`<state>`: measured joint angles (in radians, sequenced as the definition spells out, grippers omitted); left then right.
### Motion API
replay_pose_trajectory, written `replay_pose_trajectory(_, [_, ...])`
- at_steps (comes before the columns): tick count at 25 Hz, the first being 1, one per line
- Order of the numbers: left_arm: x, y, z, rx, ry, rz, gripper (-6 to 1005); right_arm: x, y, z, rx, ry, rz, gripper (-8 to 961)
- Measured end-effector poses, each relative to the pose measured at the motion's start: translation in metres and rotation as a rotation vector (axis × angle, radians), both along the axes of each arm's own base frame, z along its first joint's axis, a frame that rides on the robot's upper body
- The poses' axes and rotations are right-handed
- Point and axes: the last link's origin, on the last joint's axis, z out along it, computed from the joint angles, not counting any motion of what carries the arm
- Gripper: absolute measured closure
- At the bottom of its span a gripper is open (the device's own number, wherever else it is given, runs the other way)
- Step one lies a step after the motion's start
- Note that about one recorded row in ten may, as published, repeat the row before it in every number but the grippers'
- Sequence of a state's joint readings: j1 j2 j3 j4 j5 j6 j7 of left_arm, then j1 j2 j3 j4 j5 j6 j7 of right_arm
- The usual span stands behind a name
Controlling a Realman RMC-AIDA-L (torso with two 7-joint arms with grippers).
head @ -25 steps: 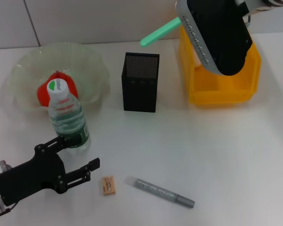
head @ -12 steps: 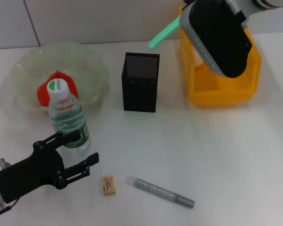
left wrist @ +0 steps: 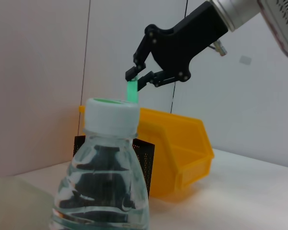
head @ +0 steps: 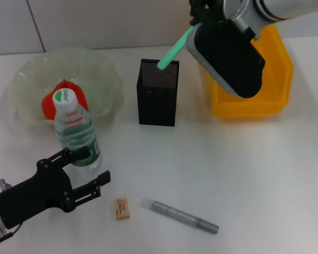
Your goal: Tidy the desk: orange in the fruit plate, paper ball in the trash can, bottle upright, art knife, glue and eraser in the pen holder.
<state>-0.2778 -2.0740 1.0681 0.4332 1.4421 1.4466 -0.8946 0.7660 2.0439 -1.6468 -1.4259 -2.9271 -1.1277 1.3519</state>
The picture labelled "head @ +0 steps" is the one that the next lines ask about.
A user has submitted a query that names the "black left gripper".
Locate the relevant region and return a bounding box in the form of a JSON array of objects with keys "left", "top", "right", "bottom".
[{"left": 0, "top": 146, "right": 111, "bottom": 230}]

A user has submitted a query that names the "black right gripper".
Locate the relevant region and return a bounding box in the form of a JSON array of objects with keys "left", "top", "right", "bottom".
[{"left": 189, "top": 0, "right": 228, "bottom": 27}]

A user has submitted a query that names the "green label water bottle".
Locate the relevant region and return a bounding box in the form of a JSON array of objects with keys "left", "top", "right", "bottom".
[{"left": 52, "top": 88, "right": 103, "bottom": 173}]

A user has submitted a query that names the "green pen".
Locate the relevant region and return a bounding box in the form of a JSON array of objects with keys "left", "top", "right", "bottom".
[{"left": 158, "top": 24, "right": 197, "bottom": 71}]

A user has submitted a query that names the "red knitted orange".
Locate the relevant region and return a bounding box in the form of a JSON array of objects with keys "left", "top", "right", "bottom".
[{"left": 41, "top": 80, "right": 89, "bottom": 121}]

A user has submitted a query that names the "tan eraser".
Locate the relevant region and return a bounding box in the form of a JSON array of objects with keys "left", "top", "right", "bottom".
[{"left": 113, "top": 197, "right": 130, "bottom": 220}]

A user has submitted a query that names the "black mesh pen holder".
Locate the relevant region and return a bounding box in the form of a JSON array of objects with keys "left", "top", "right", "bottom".
[{"left": 136, "top": 58, "right": 180, "bottom": 127}]

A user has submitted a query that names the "translucent wavy fruit plate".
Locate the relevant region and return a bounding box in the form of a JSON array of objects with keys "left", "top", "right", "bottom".
[{"left": 9, "top": 47, "right": 124, "bottom": 130}]

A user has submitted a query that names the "silver glitter marker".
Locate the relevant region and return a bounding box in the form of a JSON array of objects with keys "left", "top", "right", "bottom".
[{"left": 140, "top": 197, "right": 219, "bottom": 235}]

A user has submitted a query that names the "yellow plastic bin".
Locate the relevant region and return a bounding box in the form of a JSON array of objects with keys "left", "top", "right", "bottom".
[{"left": 200, "top": 25, "right": 294, "bottom": 119}]

